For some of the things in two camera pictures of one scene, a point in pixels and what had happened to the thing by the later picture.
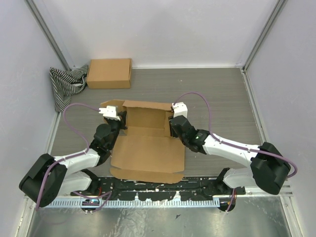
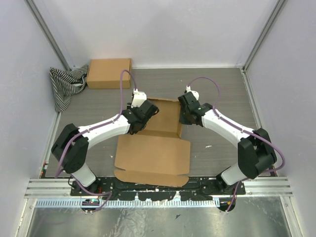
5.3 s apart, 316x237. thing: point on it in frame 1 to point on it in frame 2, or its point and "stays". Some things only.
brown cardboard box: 145,151 stays
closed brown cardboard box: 110,73 stays
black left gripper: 123,116 to 132,109
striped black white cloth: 65,84 stays
